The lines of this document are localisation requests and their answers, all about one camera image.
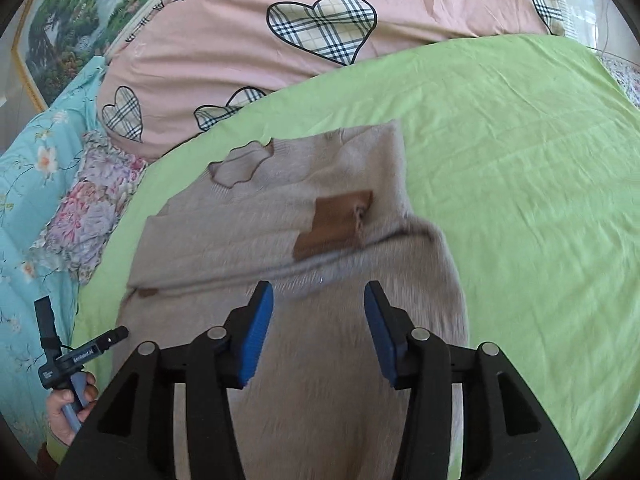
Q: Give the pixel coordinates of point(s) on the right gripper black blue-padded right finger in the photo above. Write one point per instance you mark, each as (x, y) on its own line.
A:
(507, 434)

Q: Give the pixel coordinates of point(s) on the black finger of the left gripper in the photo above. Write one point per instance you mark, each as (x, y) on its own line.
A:
(111, 337)

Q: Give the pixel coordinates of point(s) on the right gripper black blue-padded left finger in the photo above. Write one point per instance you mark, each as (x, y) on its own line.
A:
(130, 432)

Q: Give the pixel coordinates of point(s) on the beige knit sweater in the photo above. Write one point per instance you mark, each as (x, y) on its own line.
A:
(318, 218)

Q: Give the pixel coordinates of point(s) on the pink purple floral pillow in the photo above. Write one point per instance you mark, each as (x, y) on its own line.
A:
(75, 237)

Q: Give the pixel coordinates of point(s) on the light blue floral quilt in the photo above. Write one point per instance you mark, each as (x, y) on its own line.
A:
(37, 171)

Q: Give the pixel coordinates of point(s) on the green bed sheet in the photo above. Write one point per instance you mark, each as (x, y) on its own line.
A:
(525, 152)

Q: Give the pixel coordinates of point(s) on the framed landscape painting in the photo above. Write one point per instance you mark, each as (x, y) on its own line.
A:
(55, 39)

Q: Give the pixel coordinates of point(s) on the pink heart-patterned duvet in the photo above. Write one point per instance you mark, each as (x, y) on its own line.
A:
(190, 64)

